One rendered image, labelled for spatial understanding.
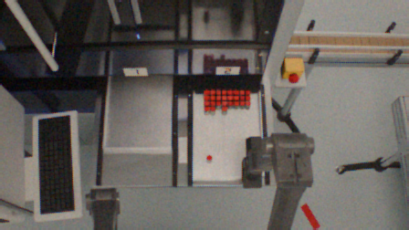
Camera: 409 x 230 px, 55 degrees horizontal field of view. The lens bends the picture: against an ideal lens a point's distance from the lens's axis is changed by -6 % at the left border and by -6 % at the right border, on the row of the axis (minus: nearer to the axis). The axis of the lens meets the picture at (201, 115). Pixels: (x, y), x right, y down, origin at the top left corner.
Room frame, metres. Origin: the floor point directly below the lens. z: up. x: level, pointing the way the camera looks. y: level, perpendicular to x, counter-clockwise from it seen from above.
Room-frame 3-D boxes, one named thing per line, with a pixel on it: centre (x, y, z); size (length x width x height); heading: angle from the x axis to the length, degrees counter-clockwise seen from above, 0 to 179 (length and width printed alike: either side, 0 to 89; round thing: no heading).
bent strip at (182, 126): (0.46, 0.07, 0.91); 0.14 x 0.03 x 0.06; 1
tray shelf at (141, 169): (0.54, 0.07, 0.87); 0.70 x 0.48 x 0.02; 91
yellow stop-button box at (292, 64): (0.73, -0.35, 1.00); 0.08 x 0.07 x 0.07; 1
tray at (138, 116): (0.61, 0.24, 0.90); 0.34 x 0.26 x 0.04; 1
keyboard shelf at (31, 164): (0.39, 0.63, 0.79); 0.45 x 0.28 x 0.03; 8
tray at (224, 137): (0.50, -0.10, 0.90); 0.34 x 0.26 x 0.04; 0
